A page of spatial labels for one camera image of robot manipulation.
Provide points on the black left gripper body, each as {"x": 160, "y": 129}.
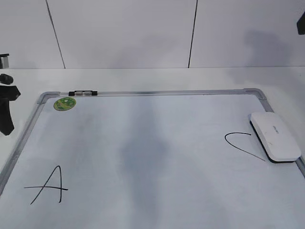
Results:
{"x": 7, "y": 91}

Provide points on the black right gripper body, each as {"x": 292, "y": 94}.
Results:
{"x": 301, "y": 25}

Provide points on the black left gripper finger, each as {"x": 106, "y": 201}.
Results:
{"x": 6, "y": 124}

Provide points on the white board eraser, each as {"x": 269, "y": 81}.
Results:
{"x": 276, "y": 139}

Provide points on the round green magnet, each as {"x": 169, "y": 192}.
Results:
{"x": 64, "y": 104}

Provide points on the black silver board clip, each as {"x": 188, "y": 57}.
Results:
{"x": 82, "y": 93}

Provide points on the white framed whiteboard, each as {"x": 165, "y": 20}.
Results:
{"x": 149, "y": 160}

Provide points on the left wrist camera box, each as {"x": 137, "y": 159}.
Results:
{"x": 4, "y": 61}

